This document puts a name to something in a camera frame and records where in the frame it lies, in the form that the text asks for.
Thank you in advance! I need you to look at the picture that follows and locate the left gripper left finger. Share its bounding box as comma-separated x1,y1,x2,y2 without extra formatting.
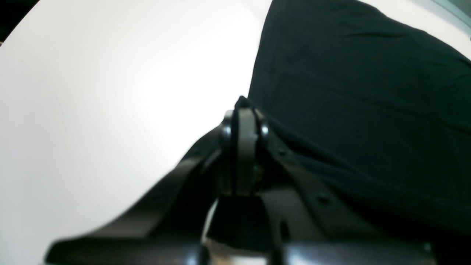
45,110,234,265

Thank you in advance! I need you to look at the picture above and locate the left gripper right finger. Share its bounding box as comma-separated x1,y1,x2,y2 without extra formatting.
238,108,435,265

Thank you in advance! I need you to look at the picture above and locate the black T-shirt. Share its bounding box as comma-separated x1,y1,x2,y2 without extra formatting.
235,0,470,255

